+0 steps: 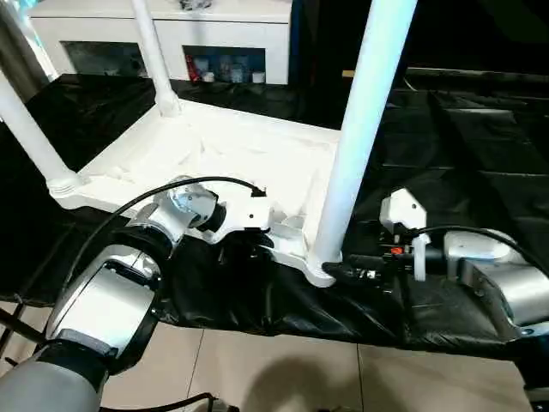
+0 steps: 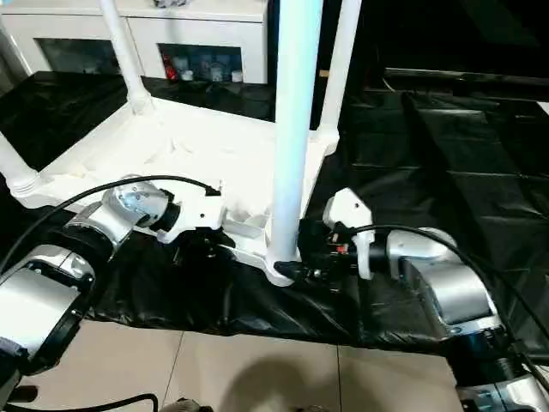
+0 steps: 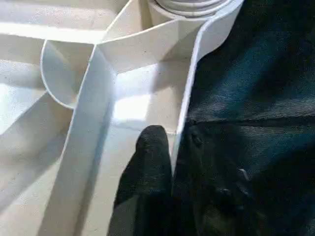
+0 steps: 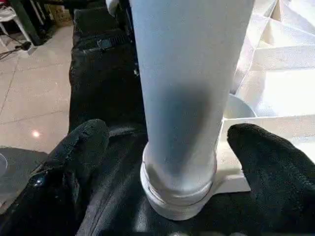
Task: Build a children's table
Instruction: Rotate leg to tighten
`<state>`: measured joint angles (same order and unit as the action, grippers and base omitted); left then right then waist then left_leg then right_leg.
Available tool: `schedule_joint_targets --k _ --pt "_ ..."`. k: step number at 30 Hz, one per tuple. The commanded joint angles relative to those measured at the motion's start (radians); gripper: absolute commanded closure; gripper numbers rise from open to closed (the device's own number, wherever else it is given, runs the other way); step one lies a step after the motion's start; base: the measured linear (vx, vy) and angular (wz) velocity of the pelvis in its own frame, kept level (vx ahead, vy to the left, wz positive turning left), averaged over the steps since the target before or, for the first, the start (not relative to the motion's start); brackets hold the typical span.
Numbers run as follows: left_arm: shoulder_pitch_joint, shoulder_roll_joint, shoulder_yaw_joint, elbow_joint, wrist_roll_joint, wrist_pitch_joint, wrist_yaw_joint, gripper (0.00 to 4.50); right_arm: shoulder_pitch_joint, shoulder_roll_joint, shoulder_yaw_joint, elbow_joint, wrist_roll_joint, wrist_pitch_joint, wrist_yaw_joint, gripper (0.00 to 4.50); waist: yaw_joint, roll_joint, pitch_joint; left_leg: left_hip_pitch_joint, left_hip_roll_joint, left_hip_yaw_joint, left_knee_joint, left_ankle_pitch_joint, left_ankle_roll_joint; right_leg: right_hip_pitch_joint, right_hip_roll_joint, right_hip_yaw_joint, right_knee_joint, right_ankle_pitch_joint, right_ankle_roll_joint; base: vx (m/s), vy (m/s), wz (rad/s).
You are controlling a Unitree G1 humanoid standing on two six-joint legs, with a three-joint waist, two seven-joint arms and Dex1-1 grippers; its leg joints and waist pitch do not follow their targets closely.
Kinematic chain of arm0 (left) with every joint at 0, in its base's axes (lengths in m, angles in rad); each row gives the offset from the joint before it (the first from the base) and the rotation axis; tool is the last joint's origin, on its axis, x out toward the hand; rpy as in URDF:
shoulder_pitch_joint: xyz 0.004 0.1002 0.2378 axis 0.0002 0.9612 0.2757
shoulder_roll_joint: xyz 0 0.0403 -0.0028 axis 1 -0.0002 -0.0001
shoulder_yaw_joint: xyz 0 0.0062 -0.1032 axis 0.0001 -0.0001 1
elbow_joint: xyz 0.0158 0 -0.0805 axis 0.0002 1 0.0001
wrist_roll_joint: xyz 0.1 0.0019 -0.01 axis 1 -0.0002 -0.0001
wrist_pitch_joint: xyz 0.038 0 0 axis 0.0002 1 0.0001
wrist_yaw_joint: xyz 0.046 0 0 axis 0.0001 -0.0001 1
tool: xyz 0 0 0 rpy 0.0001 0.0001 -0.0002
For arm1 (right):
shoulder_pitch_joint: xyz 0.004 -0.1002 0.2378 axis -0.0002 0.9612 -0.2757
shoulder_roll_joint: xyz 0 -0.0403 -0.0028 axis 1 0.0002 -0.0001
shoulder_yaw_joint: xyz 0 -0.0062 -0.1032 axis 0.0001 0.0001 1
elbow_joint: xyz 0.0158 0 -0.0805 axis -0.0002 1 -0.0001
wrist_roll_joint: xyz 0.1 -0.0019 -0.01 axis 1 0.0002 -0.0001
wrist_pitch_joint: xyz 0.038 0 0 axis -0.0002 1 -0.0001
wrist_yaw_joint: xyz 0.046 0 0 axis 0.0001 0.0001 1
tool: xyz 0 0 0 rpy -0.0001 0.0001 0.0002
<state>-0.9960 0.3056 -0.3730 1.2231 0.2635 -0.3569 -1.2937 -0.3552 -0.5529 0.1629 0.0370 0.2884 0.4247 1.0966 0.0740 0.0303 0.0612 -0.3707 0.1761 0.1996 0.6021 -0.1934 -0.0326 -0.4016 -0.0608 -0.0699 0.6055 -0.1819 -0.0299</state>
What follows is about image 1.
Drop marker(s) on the grey curtain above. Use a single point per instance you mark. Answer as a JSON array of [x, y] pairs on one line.
[[17, 47]]

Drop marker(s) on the blue upright panel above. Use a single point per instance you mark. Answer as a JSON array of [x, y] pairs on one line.
[[296, 38]]

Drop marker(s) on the black glossy mat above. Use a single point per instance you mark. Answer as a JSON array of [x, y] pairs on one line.
[[450, 150]]

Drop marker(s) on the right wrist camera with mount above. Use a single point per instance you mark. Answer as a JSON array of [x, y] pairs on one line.
[[403, 210]]

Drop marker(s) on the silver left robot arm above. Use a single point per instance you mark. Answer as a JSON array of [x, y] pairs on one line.
[[107, 300]]

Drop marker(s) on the small tan label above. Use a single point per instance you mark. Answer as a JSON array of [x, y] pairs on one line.
[[348, 74]]

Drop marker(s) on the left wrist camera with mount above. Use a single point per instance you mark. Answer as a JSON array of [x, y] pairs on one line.
[[249, 214]]

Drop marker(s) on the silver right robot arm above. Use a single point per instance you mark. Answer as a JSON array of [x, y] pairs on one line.
[[506, 283]]

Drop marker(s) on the long black bar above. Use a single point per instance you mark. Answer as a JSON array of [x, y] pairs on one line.
[[472, 75]]

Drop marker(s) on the dark object on cabinet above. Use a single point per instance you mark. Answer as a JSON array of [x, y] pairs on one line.
[[195, 3]]

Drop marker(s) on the white cabinet with glass doors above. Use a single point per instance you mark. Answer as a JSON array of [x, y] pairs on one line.
[[171, 30]]

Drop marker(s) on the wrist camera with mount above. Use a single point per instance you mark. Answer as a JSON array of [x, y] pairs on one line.
[[249, 214], [403, 210]]

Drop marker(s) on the black folding table frame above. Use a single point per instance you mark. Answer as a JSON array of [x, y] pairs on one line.
[[17, 322]]

